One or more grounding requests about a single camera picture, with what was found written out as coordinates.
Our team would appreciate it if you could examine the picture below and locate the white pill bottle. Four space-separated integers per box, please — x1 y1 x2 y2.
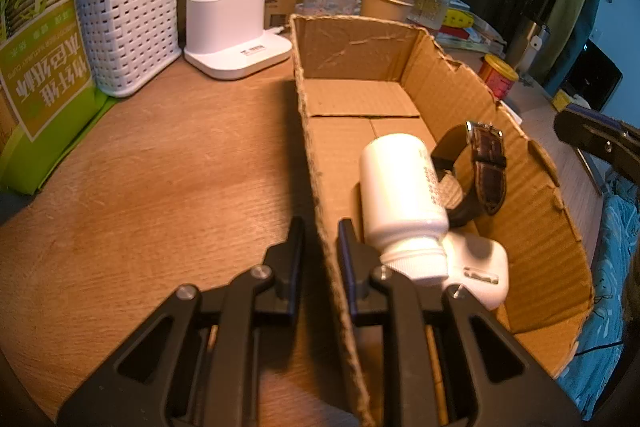
360 133 450 284

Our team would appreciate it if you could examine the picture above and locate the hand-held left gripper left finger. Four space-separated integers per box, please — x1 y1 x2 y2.
57 217 306 427

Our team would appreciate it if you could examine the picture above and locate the white earbud case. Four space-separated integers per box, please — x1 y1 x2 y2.
442 232 510 310

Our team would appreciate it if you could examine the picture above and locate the yellow tissue box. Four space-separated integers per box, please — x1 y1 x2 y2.
552 89 591 114

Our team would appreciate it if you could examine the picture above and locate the black monitor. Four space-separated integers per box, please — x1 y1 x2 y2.
565 39 623 112

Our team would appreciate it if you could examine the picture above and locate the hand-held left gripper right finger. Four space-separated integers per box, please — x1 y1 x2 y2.
337 218 583 427

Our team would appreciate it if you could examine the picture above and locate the black cable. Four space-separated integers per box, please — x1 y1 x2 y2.
574 341 622 355

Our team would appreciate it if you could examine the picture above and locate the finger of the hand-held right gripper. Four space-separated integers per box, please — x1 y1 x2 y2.
554 103 640 188

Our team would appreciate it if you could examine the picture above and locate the blue printed blanket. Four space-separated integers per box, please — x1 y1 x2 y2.
555 187 640 420

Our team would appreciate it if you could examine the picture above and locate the white woven plastic basket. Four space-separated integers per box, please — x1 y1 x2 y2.
75 0 182 98

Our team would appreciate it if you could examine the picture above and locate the metal thermos flask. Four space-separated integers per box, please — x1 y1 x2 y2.
505 19 551 74

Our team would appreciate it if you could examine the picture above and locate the cardboard box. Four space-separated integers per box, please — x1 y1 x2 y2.
290 13 596 427

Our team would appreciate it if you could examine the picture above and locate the red tin can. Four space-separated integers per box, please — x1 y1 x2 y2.
477 54 518 100

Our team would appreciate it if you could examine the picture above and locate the brown leather wristwatch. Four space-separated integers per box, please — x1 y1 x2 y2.
430 121 507 228

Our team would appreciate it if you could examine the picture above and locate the green paper cup package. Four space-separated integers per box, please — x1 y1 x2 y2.
0 0 118 195

